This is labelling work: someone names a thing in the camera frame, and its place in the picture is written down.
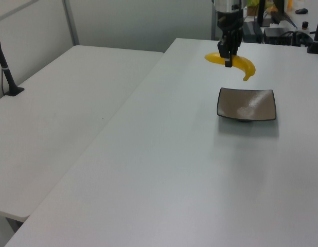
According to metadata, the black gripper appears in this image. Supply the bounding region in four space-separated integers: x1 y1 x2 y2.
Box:
217 10 244 68

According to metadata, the black camera stand with clamp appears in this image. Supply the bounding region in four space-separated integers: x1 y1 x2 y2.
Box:
306 4 318 55

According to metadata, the black camera stand with flat base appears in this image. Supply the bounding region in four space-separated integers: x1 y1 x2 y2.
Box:
0 27 25 97

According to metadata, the bundle of black cables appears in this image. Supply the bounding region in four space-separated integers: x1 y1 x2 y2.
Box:
282 30 315 47

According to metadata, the black upright pole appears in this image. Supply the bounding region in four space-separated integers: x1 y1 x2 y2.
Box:
256 0 266 27

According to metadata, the square brown ceramic plate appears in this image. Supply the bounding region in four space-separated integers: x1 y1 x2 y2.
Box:
216 87 277 122

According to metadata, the black electronics box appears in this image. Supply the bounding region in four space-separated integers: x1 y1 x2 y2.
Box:
263 27 292 45

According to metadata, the yellow banana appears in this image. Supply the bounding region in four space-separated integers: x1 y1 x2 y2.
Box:
204 51 256 82

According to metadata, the grey power supply box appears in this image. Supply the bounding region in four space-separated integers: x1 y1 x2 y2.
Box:
241 21 264 43

